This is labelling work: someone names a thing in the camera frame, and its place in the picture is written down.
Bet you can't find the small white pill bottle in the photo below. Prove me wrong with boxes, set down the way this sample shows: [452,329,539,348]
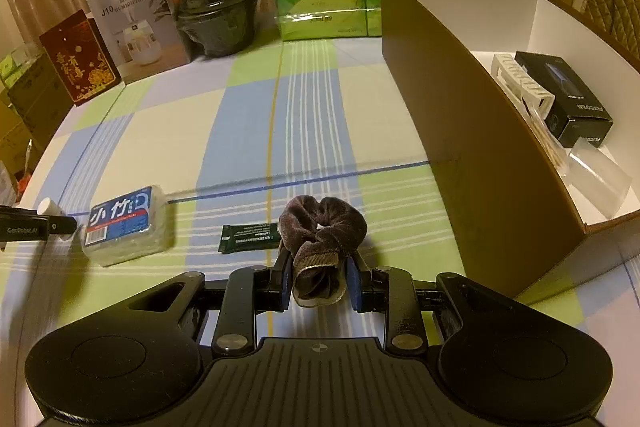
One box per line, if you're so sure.
[37,197,73,241]

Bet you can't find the brown velvet scrunchie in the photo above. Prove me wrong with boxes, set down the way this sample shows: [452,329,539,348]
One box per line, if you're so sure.
[278,195,368,308]

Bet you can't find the clear plastic case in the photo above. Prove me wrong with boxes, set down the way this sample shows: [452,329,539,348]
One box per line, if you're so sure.
[566,136,631,219]

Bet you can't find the white plastic rack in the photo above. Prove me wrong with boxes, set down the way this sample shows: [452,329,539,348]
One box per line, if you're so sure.
[491,53,555,119]

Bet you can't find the black shaver box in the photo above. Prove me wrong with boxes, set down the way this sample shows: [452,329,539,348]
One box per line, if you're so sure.
[515,51,613,148]

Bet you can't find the cotton swab bag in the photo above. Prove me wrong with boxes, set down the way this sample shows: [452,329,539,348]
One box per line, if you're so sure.
[525,108,568,178]

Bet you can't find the blue label floss box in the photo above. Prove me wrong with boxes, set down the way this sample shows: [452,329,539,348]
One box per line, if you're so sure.
[81,185,170,268]

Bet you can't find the brown cardboard boxes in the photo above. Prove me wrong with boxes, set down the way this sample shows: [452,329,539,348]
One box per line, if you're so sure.
[1,53,72,176]

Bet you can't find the checkered tablecloth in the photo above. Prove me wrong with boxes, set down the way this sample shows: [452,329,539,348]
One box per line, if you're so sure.
[0,26,640,427]

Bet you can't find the green tissue packs pile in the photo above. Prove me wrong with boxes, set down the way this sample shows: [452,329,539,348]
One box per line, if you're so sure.
[0,42,41,80]

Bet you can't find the red greeting card box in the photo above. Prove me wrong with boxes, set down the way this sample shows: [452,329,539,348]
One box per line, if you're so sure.
[39,10,120,106]

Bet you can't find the white humidifier box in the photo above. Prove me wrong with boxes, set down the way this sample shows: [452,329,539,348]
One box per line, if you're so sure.
[87,0,192,83]

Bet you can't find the brown cardboard storage box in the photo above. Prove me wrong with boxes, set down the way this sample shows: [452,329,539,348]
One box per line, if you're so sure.
[382,0,639,303]

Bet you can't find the green tissue pack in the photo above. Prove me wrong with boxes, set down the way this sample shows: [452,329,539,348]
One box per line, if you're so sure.
[274,0,382,41]

